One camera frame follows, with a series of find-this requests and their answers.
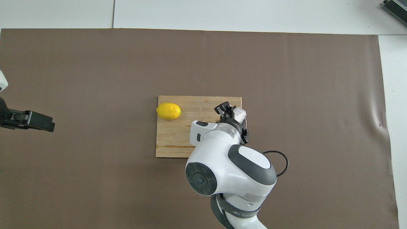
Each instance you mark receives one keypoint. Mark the grey finned metal device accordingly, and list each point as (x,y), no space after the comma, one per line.
(396,8)

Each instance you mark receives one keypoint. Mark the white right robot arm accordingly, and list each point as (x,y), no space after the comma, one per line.
(229,168)

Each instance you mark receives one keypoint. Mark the yellow lemon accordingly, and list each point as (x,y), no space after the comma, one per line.
(169,111)

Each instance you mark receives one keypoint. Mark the clear faceted glass cup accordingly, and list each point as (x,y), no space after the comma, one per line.
(240,114)

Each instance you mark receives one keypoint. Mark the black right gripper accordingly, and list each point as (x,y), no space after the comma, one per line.
(233,123)

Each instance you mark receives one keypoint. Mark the wooden cutting board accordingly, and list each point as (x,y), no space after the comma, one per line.
(178,136)

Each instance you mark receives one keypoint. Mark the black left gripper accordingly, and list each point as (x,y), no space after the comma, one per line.
(5,114)

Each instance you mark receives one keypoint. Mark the brown paper table mat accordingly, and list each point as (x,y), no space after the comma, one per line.
(95,190)

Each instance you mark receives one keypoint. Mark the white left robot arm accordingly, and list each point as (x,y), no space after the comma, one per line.
(2,81)

